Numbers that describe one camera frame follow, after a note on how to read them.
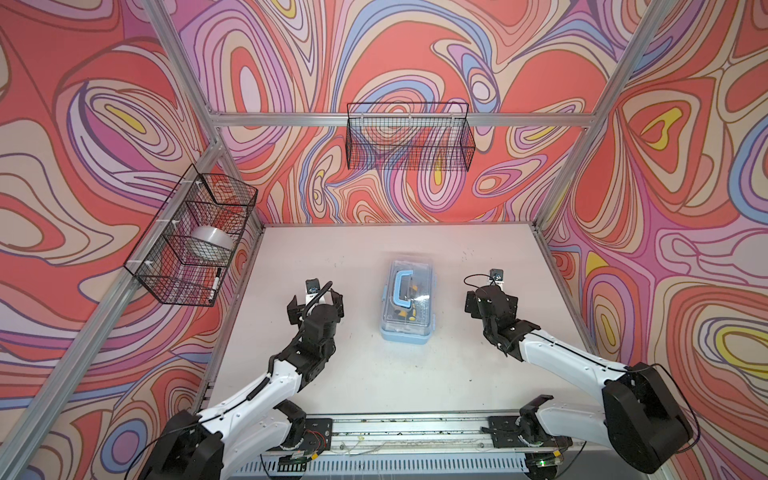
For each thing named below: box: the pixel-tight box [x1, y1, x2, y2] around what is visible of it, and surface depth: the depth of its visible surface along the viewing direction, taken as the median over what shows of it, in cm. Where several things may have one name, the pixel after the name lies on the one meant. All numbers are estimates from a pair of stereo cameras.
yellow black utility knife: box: [408, 284, 418, 321], surface depth 87 cm
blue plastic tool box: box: [380, 326, 433, 345], surface depth 86 cm
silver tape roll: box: [190, 226, 234, 249], surface depth 75 cm
